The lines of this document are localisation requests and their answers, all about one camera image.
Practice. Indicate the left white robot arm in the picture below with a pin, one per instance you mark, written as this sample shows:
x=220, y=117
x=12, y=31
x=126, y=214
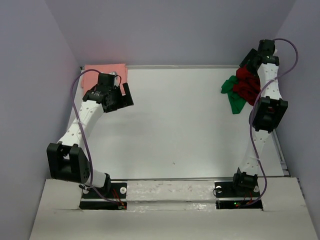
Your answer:
x=70, y=159

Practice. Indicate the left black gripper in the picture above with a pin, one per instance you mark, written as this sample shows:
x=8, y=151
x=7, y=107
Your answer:
x=125, y=101

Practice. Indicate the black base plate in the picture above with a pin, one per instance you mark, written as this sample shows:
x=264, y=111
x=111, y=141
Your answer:
x=112, y=200
x=227, y=198

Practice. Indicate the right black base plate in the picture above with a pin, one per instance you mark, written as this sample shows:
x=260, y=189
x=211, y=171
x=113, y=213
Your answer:
x=227, y=198

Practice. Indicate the folded pink t shirt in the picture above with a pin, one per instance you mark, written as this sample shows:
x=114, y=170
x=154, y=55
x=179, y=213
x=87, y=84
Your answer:
x=90, y=78

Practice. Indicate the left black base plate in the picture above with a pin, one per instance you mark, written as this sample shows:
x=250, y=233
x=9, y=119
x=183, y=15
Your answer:
x=112, y=200

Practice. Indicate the green t shirt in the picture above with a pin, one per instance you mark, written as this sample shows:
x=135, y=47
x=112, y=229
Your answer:
x=236, y=102

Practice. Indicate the white front cover board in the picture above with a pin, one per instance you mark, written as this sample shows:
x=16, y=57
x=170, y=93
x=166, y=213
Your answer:
x=173, y=210

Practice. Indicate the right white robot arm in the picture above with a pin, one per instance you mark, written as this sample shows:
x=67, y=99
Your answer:
x=267, y=112

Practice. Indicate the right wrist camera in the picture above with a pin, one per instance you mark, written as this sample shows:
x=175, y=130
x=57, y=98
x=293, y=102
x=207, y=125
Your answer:
x=266, y=45

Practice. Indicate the red t shirt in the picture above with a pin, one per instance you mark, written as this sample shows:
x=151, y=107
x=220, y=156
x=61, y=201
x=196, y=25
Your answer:
x=248, y=85

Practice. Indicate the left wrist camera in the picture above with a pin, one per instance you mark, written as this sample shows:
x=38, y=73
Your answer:
x=106, y=79

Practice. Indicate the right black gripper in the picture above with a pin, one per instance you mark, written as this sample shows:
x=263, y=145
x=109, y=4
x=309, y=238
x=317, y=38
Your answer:
x=251, y=56

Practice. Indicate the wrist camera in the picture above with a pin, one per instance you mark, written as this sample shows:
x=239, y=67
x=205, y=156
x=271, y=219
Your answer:
x=106, y=79
x=266, y=45

